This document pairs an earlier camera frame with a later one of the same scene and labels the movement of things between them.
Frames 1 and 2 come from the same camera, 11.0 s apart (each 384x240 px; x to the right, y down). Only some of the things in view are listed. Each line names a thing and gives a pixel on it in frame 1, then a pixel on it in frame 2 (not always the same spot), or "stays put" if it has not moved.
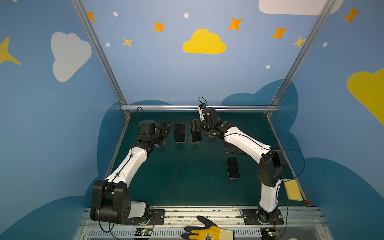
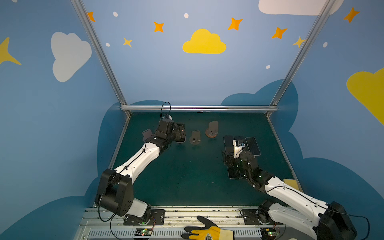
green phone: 230,148 stays put
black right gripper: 197,124 to 229,159
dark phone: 233,167 stays put
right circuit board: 269,233 stays put
